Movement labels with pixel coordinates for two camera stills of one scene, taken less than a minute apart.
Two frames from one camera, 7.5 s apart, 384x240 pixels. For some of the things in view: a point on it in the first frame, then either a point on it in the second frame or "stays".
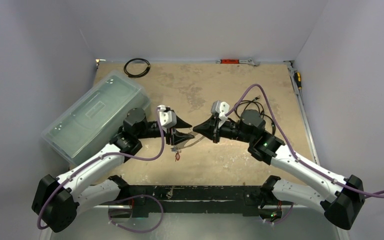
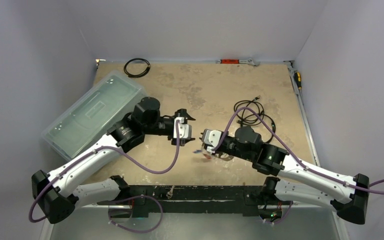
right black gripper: [216, 129] to [224, 145]
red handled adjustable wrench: [237, 61] stays
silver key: [170, 193] stays
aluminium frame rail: [291, 68] stays
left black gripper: [175, 139] to [182, 113]
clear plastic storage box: [86, 129] stays
